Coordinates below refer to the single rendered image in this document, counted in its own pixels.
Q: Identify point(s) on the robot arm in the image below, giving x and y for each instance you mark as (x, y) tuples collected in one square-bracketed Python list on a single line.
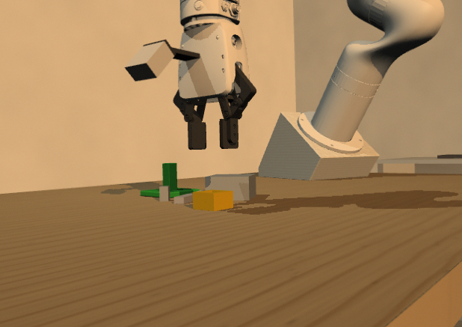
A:
[(357, 76)]

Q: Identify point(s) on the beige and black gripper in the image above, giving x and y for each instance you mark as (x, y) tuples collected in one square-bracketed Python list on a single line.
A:
[(221, 62)]

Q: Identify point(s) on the green square peg on flat base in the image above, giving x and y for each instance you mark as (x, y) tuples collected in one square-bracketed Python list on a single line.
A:
[(169, 171)]

